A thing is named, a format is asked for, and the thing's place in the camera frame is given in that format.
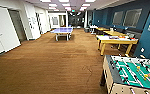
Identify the green foosball table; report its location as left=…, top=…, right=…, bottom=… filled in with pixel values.
left=100, top=53, right=150, bottom=94

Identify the blue ping pong table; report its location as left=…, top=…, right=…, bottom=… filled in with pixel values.
left=49, top=26, right=75, bottom=42

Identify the yellow game table white top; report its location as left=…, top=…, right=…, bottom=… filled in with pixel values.
left=95, top=34, right=140, bottom=57

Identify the yellow wooden table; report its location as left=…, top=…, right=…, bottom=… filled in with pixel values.
left=102, top=30, right=129, bottom=38
left=96, top=26, right=111, bottom=33

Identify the small white table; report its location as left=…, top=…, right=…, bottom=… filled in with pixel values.
left=88, top=24, right=99, bottom=35

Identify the green exit sign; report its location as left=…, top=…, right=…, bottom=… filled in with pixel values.
left=69, top=8, right=76, bottom=13

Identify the interior window grey blind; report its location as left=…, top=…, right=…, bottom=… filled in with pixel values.
left=123, top=8, right=143, bottom=29
left=112, top=11, right=124, bottom=27

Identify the white double door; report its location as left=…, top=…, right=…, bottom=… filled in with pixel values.
left=0, top=6, right=22, bottom=60

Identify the low white wall outlet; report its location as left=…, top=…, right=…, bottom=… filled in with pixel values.
left=139, top=47, right=146, bottom=54

